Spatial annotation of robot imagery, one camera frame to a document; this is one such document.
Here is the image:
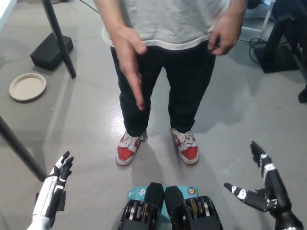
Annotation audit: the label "person right hand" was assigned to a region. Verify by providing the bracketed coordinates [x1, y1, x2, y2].
[111, 26, 148, 111]

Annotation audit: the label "robot right black hand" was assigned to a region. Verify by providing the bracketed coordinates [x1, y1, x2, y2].
[224, 141, 299, 220]

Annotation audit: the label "person left hand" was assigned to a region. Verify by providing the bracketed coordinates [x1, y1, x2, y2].
[208, 14, 242, 56]

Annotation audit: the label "robot left white black hand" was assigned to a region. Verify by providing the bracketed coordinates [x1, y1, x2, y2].
[32, 150, 74, 219]

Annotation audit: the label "person right red white sneaker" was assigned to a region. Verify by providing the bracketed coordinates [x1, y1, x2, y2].
[116, 130, 146, 166]

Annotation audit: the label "person red white sneaker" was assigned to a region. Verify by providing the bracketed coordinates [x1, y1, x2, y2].
[169, 126, 200, 165]
[116, 130, 146, 166]

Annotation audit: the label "person left red white sneaker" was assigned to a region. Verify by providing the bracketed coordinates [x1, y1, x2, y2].
[169, 126, 200, 165]

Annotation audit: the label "robot left black body block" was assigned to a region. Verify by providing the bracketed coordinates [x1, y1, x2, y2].
[117, 182, 166, 230]

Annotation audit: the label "black slanted pole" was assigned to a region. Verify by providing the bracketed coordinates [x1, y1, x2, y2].
[42, 0, 77, 79]
[0, 115, 47, 182]

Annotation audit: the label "grey t-shirt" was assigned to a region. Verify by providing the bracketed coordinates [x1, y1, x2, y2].
[93, 0, 231, 51]

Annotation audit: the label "black equipment stand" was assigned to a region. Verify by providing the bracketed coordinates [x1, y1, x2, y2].
[254, 11, 307, 80]

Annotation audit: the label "black trousers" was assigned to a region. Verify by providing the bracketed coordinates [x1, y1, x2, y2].
[110, 40, 216, 137]

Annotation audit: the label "black foam block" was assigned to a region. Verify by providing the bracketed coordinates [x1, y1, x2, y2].
[30, 32, 74, 71]

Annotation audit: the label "teal cardboard router box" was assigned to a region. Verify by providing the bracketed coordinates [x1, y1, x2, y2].
[126, 184, 200, 218]

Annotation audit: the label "black stand foot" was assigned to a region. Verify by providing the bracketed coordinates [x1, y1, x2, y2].
[297, 83, 307, 104]

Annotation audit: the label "beige paper plate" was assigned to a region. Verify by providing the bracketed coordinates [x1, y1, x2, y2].
[9, 73, 47, 104]

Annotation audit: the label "black coiled floor cable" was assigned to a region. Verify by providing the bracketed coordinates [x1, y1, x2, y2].
[248, 37, 268, 59]

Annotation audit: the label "white furniture frame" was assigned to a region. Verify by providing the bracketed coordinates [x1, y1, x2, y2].
[241, 0, 275, 33]

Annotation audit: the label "thin black floor cable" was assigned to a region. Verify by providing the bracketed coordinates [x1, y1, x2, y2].
[79, 0, 99, 14]

